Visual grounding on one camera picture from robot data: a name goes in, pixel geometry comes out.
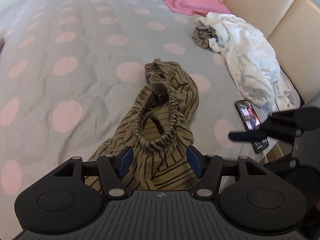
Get olive striped pants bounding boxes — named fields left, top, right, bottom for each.
left=90, top=59, right=199, bottom=191

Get black smartphone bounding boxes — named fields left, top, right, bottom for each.
left=234, top=100, right=269, bottom=154

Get cream white garment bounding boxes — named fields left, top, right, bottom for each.
left=272, top=77, right=296, bottom=111

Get white crumpled garment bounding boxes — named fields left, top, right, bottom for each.
left=195, top=12, right=280, bottom=108

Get beige padded headboard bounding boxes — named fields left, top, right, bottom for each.
left=220, top=0, right=319, bottom=102

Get dark olive garment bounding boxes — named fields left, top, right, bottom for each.
left=192, top=25, right=217, bottom=49

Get grey pink polka-dot bedsheet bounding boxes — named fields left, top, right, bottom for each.
left=1, top=0, right=262, bottom=239

